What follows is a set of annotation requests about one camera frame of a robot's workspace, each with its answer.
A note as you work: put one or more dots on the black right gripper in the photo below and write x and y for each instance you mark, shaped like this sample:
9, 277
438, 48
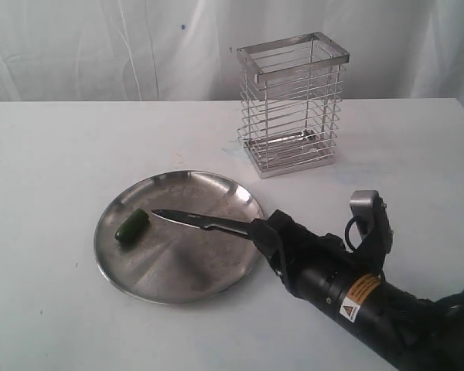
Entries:
311, 267

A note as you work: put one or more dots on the black handled knife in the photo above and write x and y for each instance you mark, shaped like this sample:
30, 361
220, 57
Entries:
208, 223

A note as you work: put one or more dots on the green cucumber piece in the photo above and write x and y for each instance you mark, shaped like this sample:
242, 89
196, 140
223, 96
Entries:
132, 228

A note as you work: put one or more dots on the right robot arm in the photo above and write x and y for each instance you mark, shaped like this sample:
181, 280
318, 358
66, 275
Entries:
409, 332

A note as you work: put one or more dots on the round steel plate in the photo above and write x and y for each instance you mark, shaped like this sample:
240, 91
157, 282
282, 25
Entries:
171, 263

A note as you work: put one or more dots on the white backdrop curtain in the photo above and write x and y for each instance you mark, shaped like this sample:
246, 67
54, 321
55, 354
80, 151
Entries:
185, 50

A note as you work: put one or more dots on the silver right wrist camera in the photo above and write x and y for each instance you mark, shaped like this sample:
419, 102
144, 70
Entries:
370, 215

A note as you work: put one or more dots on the wire cutlery rack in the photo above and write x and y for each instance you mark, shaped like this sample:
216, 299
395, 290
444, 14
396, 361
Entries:
290, 95

